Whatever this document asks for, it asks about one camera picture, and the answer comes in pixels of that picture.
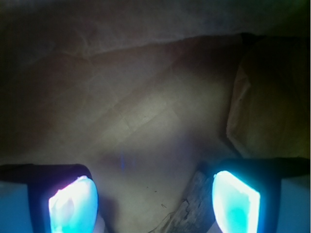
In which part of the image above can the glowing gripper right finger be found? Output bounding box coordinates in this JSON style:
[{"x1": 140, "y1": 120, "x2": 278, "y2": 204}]
[{"x1": 212, "y1": 157, "x2": 311, "y2": 233}]

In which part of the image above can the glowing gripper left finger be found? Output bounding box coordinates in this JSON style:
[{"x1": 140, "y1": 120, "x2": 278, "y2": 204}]
[{"x1": 0, "y1": 164, "x2": 98, "y2": 233}]

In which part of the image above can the dark brown wood chip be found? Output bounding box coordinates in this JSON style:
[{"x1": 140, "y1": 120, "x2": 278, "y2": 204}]
[{"x1": 150, "y1": 171, "x2": 215, "y2": 233}]

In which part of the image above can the brown paper bag liner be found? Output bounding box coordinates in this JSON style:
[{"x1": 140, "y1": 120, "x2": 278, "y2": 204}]
[{"x1": 0, "y1": 0, "x2": 311, "y2": 233}]

